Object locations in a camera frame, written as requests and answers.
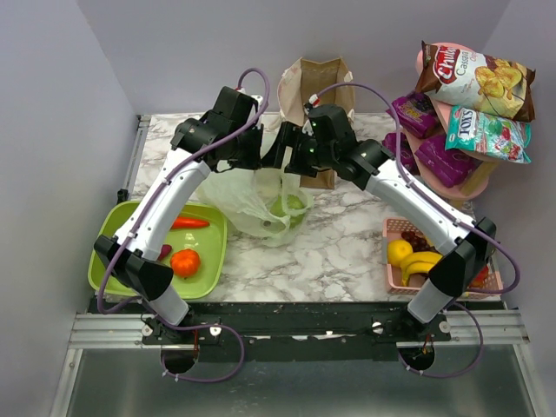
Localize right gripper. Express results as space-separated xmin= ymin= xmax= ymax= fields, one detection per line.
xmin=261 ymin=122 xmax=335 ymax=179

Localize light green plastic grocery bag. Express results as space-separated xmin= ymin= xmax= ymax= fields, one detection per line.
xmin=195 ymin=161 xmax=314 ymax=247

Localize green toy cabbage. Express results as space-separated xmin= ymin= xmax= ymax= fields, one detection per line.
xmin=269 ymin=195 xmax=307 ymax=228

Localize orange toy pumpkin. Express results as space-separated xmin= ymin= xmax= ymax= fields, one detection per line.
xmin=170 ymin=248 xmax=202 ymax=278

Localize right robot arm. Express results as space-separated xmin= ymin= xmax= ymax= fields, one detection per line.
xmin=261 ymin=104 xmax=496 ymax=341

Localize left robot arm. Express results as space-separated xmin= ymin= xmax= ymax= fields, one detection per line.
xmin=94 ymin=87 xmax=269 ymax=343

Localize brown paper bag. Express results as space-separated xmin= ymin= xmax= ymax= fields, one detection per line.
xmin=268 ymin=56 xmax=356 ymax=190

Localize purple snack bag left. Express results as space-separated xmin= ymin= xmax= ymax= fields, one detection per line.
xmin=382 ymin=132 xmax=419 ymax=175

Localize purple snack bag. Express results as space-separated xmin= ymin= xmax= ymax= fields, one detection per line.
xmin=415 ymin=135 xmax=477 ymax=188
xmin=382 ymin=132 xmax=419 ymax=175
xmin=392 ymin=91 xmax=440 ymax=139

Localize purple snack bag top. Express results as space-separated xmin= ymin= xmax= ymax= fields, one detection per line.
xmin=392 ymin=91 xmax=440 ymax=139

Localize purple snack bag right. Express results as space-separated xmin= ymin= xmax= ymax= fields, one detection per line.
xmin=415 ymin=135 xmax=477 ymax=188

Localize teal Fox's candy bag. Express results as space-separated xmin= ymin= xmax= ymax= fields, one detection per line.
xmin=445 ymin=106 xmax=532 ymax=164

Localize brown cassava chips bag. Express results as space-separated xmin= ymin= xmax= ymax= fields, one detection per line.
xmin=415 ymin=42 xmax=535 ymax=122

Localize red toy carrot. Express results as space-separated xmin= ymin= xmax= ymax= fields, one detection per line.
xmin=170 ymin=216 xmax=210 ymax=230

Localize lime green tray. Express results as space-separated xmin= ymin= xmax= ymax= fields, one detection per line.
xmin=88 ymin=201 xmax=228 ymax=300

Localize purple toy eggplant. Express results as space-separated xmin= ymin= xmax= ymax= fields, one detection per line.
xmin=157 ymin=244 xmax=172 ymax=261

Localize yellow toy lemon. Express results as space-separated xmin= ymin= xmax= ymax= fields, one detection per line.
xmin=387 ymin=239 xmax=414 ymax=268

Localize dark red toy grapes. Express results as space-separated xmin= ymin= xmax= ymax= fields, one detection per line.
xmin=400 ymin=231 xmax=437 ymax=253

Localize yellow toy bananas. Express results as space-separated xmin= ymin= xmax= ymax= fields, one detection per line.
xmin=400 ymin=251 xmax=442 ymax=287

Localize pink tiered shelf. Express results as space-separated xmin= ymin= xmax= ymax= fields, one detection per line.
xmin=401 ymin=42 xmax=500 ymax=214

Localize pink plastic basket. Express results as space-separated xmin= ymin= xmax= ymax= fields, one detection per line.
xmin=382 ymin=217 xmax=503 ymax=300

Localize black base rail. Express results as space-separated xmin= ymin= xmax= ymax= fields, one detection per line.
xmin=86 ymin=295 xmax=509 ymax=364

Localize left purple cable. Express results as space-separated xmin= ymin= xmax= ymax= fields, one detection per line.
xmin=96 ymin=67 xmax=271 ymax=384

